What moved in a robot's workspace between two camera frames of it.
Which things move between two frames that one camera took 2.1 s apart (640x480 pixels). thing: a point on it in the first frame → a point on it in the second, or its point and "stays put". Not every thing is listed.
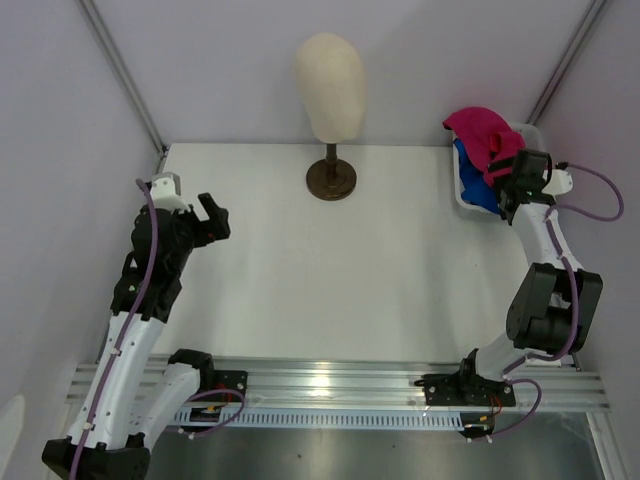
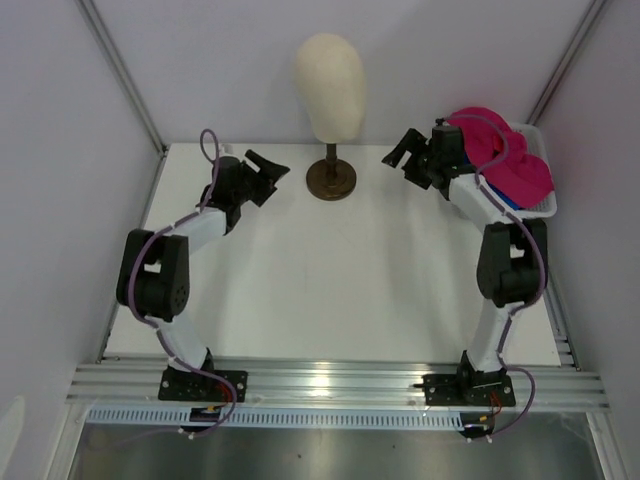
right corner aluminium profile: [564, 63] stays put
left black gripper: [208, 231] → [266, 183]
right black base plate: [465, 389] stays put
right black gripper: [501, 164] → [413, 141]
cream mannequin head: [332, 80] stays put
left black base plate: [223, 379] stays put
